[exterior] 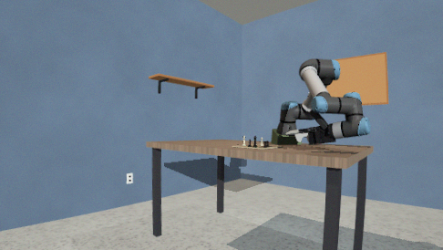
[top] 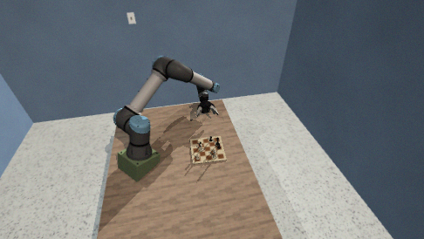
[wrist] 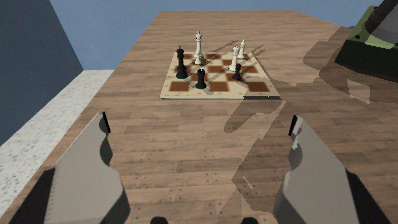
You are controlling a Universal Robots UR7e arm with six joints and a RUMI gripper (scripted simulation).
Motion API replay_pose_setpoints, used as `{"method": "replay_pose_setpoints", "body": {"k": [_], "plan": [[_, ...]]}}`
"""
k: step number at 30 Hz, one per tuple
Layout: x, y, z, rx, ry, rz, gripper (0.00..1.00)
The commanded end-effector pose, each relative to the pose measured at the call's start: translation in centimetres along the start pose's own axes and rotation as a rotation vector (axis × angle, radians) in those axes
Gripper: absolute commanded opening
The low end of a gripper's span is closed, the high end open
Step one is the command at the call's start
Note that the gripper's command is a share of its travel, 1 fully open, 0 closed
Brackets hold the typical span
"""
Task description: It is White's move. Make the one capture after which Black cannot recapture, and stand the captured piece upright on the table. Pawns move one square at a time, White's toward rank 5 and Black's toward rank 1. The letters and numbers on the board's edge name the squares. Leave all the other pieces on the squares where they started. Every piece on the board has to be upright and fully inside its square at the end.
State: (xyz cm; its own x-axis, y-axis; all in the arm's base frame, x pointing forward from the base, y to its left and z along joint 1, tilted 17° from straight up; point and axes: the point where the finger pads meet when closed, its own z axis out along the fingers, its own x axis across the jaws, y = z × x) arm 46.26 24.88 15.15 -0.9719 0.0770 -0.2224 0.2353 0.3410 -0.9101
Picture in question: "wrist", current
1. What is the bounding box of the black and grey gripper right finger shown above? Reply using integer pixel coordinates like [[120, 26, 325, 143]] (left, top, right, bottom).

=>
[[273, 115, 391, 224]]

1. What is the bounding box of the brown and cream chessboard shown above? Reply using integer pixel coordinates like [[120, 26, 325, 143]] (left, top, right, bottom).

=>
[[160, 52, 280, 99]]

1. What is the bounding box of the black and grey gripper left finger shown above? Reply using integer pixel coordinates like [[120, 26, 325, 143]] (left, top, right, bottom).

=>
[[8, 112, 130, 224]]

